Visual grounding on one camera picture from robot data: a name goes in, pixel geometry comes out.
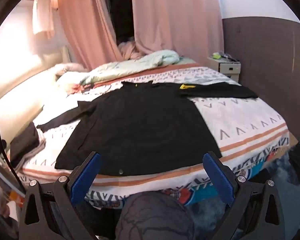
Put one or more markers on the white hanging garment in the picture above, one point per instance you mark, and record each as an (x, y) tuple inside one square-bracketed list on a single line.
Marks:
[(42, 12)]

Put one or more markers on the colourful printed bed sheet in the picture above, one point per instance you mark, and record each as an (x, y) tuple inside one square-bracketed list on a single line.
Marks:
[(260, 160)]

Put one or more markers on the dark folded cloth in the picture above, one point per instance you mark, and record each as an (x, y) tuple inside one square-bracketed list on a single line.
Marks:
[(23, 145)]

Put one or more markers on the blue grey shaggy rug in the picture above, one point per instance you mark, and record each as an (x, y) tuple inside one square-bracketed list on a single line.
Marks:
[(280, 167)]

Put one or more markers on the small green item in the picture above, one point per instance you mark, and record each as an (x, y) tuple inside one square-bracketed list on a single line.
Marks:
[(216, 54)]

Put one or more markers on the white nightstand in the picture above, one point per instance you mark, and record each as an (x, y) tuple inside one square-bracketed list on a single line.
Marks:
[(228, 68)]

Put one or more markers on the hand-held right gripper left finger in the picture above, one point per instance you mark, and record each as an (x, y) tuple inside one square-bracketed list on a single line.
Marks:
[(86, 180)]

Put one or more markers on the pink crumpled cloth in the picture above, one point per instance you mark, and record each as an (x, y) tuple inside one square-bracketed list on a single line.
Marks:
[(130, 51)]

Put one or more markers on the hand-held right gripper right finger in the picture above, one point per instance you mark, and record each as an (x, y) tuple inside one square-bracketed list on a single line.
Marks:
[(218, 180)]

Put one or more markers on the black long-sleeved shirt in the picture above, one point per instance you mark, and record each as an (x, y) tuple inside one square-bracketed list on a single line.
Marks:
[(140, 125)]

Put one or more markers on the small yellow tag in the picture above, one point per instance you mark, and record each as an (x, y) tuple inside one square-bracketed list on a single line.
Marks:
[(183, 86)]

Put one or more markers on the mint green quilt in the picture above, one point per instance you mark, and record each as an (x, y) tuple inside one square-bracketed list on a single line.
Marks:
[(140, 65)]

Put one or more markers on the cream padded headboard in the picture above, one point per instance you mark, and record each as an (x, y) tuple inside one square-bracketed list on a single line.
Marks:
[(20, 95)]

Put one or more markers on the white crumpled bedding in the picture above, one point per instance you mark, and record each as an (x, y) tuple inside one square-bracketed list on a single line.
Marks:
[(70, 80)]

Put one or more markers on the dark hanging clothes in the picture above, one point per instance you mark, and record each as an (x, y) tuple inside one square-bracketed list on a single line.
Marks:
[(121, 12)]

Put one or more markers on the white patterned blanket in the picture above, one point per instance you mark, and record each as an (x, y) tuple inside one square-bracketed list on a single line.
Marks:
[(240, 120)]

